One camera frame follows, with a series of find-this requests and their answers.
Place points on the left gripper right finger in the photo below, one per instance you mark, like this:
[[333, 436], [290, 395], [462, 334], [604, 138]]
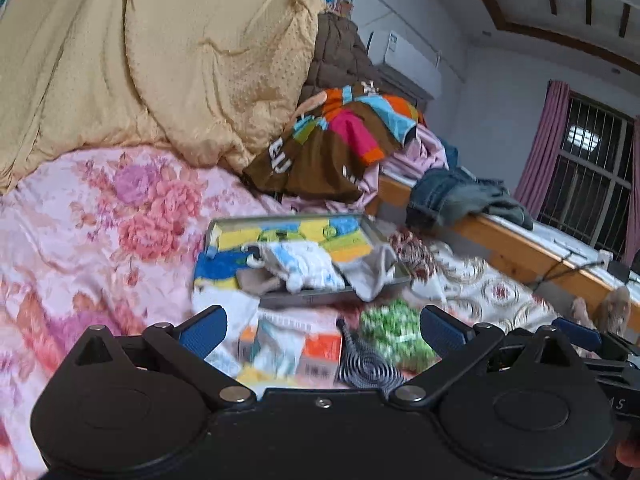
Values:
[[442, 332]]

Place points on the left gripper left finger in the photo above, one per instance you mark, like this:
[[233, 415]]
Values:
[[204, 332]]

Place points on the beige grey cloth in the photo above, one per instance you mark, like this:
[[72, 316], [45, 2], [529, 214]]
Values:
[[257, 282]]

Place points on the black white striped sock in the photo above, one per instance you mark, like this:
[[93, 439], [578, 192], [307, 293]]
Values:
[[361, 367]]

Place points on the white blue printed cloth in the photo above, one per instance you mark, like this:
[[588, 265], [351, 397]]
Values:
[[300, 264]]

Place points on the green pellets plastic bag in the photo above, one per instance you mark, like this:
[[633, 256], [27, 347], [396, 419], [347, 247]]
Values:
[[393, 330]]

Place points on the white gold ornate bedspread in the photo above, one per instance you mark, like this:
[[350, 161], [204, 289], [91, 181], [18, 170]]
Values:
[[466, 287]]

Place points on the white orange box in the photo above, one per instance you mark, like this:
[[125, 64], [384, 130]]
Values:
[[294, 348]]

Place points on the cartoon colourful tray towel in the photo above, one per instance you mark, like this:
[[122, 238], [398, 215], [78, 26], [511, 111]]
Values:
[[232, 244]]

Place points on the grey metal tray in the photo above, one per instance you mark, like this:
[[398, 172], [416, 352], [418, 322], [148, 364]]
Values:
[[311, 298]]

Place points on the pink floral bed sheet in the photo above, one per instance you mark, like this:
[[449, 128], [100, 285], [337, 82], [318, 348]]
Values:
[[106, 237]]

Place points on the blue denim jeans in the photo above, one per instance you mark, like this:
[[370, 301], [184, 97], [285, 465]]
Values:
[[442, 197]]

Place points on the barred window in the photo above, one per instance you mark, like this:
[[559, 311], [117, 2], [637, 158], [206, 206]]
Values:
[[589, 195]]

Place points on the pink crumpled sheet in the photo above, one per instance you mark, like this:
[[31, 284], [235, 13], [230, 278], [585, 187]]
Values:
[[423, 152]]

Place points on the pink curtain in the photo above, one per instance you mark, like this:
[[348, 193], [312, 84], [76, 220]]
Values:
[[536, 177]]

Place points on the brown multicolour striped blanket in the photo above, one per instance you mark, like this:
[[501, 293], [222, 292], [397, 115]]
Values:
[[328, 148]]

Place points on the white air conditioner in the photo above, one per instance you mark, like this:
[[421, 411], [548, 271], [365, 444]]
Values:
[[403, 64]]

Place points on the yellow quilt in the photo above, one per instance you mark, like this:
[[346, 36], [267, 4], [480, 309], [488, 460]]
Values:
[[214, 80]]

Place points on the brown padded jacket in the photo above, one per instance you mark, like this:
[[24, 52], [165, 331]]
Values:
[[340, 58]]

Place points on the wooden bed frame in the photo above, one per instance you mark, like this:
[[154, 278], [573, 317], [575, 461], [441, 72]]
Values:
[[556, 268]]

